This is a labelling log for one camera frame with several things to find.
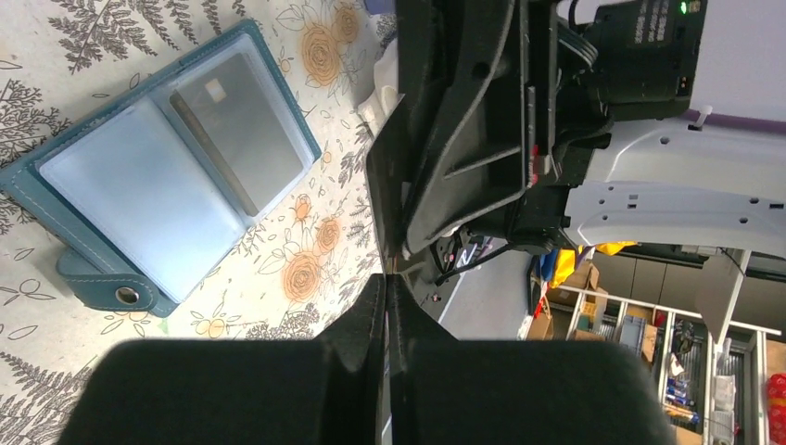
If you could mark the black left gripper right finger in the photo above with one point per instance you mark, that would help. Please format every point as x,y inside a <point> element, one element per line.
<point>444,390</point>

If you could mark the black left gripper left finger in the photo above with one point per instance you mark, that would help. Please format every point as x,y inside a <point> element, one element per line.
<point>323,390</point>

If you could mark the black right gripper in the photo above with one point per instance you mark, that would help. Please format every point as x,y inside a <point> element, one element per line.
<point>473,142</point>

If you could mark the dark grey credit card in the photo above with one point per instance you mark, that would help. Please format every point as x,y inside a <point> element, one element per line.
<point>237,114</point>

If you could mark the blue card holder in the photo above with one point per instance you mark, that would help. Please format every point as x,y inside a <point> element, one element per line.
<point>142,211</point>

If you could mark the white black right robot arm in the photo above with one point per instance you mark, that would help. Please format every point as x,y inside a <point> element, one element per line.
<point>701,178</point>

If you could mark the white folded towel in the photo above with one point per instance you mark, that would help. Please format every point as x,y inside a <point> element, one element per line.
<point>381,92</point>

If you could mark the floral table cloth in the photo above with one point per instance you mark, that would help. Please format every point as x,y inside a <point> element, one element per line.
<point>290,275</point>

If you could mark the background storage shelves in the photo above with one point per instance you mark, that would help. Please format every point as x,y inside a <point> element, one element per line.
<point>711,391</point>

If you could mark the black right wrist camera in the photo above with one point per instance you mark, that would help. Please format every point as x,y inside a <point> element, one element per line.
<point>647,57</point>

